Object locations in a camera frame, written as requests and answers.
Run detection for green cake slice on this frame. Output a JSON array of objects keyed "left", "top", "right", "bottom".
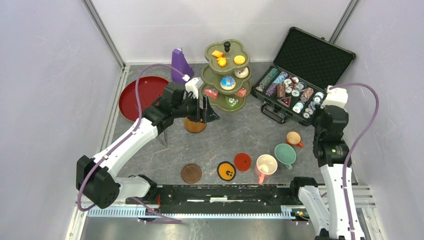
[{"left": 225, "top": 96, "right": 239, "bottom": 110}]

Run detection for orange round cookie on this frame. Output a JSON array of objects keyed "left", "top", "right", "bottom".
[{"left": 233, "top": 55, "right": 246, "bottom": 65}]

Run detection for small orange cup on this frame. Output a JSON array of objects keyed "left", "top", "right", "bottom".
[{"left": 285, "top": 131, "right": 304, "bottom": 148}]

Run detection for red round tray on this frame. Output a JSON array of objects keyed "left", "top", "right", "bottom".
[{"left": 118, "top": 76, "right": 169, "bottom": 122}]

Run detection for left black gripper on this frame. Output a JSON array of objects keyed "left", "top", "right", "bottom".
[{"left": 172, "top": 93, "right": 219, "bottom": 124}]

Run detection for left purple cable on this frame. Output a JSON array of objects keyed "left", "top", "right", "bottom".
[{"left": 76, "top": 63, "right": 191, "bottom": 225}]

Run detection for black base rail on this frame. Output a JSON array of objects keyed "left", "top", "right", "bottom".
[{"left": 140, "top": 184, "right": 302, "bottom": 214}]

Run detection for black yellow round coaster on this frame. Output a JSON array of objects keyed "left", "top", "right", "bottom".
[{"left": 216, "top": 161, "right": 237, "bottom": 182}]

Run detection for pink cream mug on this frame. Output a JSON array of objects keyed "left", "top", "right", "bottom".
[{"left": 255, "top": 154, "right": 278, "bottom": 184}]

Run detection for metal tongs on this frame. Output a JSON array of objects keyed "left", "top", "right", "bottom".
[{"left": 157, "top": 129, "right": 168, "bottom": 148}]

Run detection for chocolate cream donut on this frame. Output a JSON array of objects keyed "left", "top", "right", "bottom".
[{"left": 234, "top": 67, "right": 250, "bottom": 79}]

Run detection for dark wooden round coaster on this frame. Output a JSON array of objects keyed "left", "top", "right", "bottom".
[{"left": 180, "top": 163, "right": 202, "bottom": 184}]

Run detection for teal mug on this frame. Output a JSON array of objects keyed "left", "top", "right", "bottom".
[{"left": 274, "top": 143, "right": 297, "bottom": 170}]

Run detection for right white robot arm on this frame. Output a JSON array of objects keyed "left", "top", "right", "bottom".
[{"left": 288, "top": 95, "right": 366, "bottom": 240}]

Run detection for pink cake slice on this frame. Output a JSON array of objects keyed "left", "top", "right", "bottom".
[{"left": 204, "top": 88, "right": 219, "bottom": 100}]

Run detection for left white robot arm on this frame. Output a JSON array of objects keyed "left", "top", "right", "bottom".
[{"left": 76, "top": 82, "right": 218, "bottom": 212}]

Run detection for light wooden round coaster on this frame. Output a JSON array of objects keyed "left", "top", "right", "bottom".
[{"left": 184, "top": 118, "right": 207, "bottom": 134}]

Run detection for blue frosted donut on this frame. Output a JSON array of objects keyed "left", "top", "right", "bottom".
[{"left": 220, "top": 76, "right": 236, "bottom": 91}]

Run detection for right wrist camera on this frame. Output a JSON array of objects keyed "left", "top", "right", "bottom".
[{"left": 321, "top": 85, "right": 348, "bottom": 109}]

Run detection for red triangle all-in button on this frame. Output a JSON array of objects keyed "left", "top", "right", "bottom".
[{"left": 277, "top": 96, "right": 292, "bottom": 108}]

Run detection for pink roll cake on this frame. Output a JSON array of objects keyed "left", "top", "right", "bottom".
[{"left": 235, "top": 87, "right": 247, "bottom": 98}]

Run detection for green three-tier serving stand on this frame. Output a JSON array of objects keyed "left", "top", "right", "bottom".
[{"left": 199, "top": 39, "right": 252, "bottom": 113}]

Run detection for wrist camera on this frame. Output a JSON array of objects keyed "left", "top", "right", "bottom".
[
  {"left": 182, "top": 74, "right": 204, "bottom": 99},
  {"left": 321, "top": 85, "right": 348, "bottom": 109}
]

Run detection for black poker chip case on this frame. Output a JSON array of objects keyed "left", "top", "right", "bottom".
[{"left": 251, "top": 26, "right": 356, "bottom": 126}]

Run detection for purple metronome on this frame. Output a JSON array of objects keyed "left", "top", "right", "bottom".
[{"left": 171, "top": 48, "right": 195, "bottom": 85}]

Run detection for small orange pastry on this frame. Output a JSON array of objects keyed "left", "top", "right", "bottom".
[{"left": 216, "top": 56, "right": 227, "bottom": 67}]

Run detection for orange square pastry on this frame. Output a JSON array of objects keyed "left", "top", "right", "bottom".
[{"left": 211, "top": 50, "right": 224, "bottom": 58}]

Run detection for red round coaster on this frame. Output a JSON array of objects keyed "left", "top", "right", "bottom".
[{"left": 234, "top": 152, "right": 252, "bottom": 172}]

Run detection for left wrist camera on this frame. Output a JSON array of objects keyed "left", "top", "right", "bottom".
[{"left": 182, "top": 74, "right": 204, "bottom": 99}]

